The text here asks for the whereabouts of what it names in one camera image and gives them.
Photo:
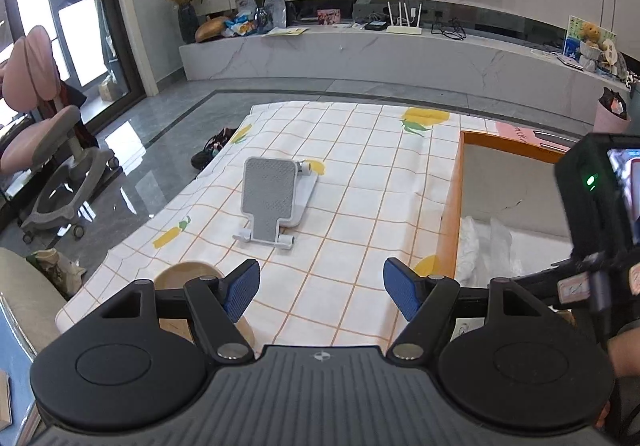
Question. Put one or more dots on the brown bread-shaped cushion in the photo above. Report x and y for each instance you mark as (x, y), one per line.
(210, 29)

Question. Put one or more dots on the pile of snack bags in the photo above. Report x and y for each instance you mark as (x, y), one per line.
(242, 28)

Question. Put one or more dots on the round wooden stool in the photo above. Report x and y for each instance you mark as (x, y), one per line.
(192, 271)

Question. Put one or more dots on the white plastic bag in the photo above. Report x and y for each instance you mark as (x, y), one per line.
(276, 10)
(480, 246)

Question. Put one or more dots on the pink trash bin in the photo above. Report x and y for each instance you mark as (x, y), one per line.
(607, 118)

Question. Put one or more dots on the lemon print checkered tablecloth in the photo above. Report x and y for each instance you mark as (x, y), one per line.
(350, 165)

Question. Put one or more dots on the orange cardboard box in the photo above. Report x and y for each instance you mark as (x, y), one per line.
(500, 186)

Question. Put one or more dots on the pink grey desk chair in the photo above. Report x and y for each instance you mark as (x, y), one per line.
(40, 140)

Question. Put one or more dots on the pink printed mat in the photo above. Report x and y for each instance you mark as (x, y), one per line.
(515, 133)

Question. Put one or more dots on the small black set-top box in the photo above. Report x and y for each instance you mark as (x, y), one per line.
(375, 25)

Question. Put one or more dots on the small brown teddy bear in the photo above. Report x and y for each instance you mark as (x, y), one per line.
(591, 33)

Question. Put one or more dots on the beige sofa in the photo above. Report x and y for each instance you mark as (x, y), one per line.
(25, 296)

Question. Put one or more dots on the white wifi router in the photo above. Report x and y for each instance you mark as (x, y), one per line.
(402, 29)

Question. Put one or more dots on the teddy bear toy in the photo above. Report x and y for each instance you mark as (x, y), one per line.
(572, 43)

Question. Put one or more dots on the black shoe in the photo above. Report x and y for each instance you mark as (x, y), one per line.
(210, 153)

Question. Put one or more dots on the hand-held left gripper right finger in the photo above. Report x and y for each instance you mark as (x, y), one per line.
(402, 291)

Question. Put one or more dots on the glass balcony door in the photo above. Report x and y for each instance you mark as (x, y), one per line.
(75, 25)

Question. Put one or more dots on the white marble tv console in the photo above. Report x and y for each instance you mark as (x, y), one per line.
(400, 60)

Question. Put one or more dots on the beige tote bag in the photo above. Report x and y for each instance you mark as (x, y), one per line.
(55, 271)

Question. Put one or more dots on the dark vase with dried flowers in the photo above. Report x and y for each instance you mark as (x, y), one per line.
(187, 23)

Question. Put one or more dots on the white round hand fan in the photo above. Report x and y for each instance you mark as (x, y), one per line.
(610, 54)

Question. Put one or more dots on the pink photo card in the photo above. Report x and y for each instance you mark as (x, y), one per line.
(329, 17)

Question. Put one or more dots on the small paper bag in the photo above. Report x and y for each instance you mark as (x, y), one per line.
(110, 89)

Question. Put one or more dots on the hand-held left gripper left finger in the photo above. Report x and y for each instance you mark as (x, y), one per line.
(242, 291)

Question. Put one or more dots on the yellow papers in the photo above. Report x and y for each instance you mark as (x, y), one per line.
(287, 30)

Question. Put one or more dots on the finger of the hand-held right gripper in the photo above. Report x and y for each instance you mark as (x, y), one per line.
(547, 273)

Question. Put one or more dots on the person's right hand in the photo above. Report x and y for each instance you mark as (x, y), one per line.
(625, 353)

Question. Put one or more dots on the grey white tablet stand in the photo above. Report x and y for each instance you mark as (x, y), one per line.
(267, 191)

